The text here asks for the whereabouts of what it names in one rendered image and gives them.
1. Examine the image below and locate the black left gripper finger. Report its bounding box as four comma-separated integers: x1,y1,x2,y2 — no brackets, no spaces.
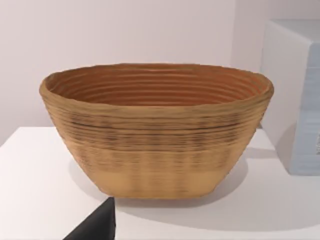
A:
62,196,117,240

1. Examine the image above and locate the brown woven basket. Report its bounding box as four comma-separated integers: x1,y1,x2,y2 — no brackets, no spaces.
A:
38,62,275,201

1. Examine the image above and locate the pale blue box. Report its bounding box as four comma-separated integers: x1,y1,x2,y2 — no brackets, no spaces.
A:
259,18,320,177

